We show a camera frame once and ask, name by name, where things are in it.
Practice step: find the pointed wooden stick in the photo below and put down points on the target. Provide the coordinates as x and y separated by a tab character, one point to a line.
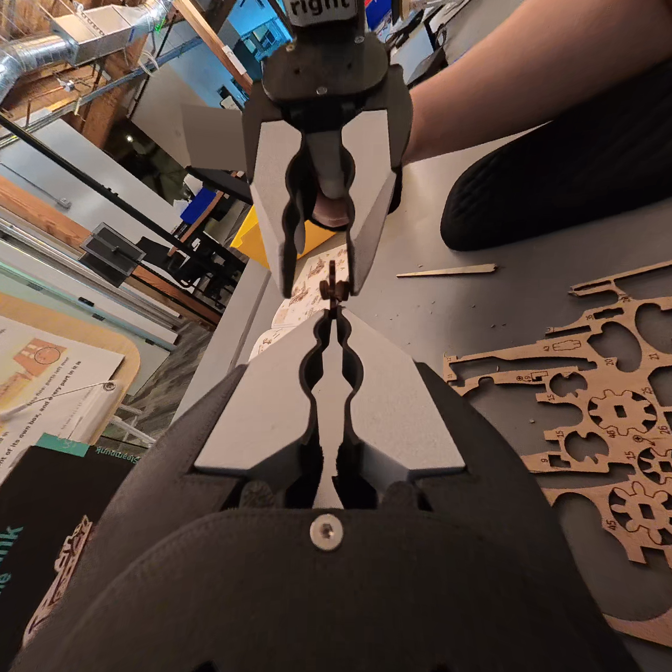
446	271

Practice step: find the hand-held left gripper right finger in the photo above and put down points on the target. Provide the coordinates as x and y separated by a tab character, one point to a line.
404	420

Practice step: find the black background table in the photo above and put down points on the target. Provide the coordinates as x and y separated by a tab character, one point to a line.
220	181

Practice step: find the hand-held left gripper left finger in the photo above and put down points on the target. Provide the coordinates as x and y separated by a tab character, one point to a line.
252	420

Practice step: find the laser-cut wooden parts sheet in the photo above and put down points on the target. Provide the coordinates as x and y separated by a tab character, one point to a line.
504	378

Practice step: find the person's right hand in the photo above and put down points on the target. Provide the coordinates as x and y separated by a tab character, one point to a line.
332	210

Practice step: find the person's right forearm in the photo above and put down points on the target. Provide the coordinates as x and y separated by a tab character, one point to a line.
525	68

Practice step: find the silver ventilation duct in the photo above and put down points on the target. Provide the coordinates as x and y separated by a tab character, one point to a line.
31	52

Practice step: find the glass window panel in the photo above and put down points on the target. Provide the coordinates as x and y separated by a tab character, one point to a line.
52	283

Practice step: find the black model kit box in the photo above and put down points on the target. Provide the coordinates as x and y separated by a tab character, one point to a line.
31	498

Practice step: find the black square plate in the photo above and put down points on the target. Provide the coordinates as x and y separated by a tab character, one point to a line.
110	254

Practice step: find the white illustrated instruction booklet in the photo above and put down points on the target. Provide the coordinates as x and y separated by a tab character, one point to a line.
309	294

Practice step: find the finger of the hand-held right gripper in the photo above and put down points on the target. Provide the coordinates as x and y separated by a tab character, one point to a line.
270	178
372	173

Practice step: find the blue storage bin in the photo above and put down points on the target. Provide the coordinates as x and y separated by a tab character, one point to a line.
199	204

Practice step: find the small dark wooden gear assembly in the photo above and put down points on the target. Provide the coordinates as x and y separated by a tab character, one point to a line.
332	288

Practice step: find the instruction poster with smiley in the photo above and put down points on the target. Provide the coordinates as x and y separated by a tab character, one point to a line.
120	341

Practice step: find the yellow plastic bin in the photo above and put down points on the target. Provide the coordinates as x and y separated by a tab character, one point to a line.
252	241

